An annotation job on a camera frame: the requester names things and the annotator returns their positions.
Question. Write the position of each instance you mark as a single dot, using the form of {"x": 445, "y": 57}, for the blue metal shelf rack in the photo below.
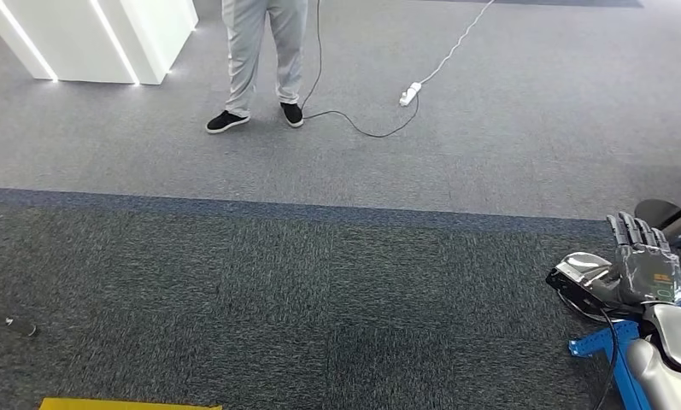
{"x": 600, "y": 342}

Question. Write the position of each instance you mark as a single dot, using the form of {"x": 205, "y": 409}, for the person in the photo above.
{"x": 244, "y": 56}

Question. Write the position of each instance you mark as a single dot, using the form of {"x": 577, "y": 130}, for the yellow floor tape square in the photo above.
{"x": 125, "y": 404}

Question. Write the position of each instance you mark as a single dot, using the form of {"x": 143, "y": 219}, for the white lit pillar structure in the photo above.
{"x": 79, "y": 34}

